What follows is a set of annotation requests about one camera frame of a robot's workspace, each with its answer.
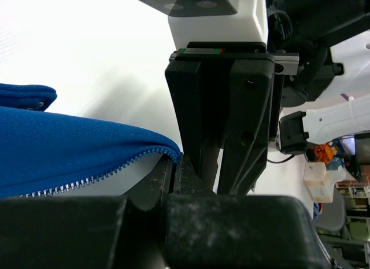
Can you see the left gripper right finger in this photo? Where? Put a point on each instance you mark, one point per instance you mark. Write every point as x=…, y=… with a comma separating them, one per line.
x=205, y=230

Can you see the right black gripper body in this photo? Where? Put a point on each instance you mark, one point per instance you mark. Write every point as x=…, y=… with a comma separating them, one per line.
x=285, y=63

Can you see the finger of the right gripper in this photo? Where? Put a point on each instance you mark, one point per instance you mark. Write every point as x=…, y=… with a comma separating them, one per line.
x=247, y=128
x=193, y=108

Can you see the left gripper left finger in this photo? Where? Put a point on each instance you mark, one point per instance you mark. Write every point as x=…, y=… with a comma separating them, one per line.
x=88, y=232

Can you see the blue zip-up jacket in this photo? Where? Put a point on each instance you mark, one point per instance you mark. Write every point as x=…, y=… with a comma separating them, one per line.
x=45, y=153

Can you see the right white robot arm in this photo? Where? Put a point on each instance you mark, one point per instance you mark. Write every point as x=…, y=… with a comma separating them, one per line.
x=310, y=28

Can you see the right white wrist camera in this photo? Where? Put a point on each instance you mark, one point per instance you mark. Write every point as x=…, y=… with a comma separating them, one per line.
x=214, y=20

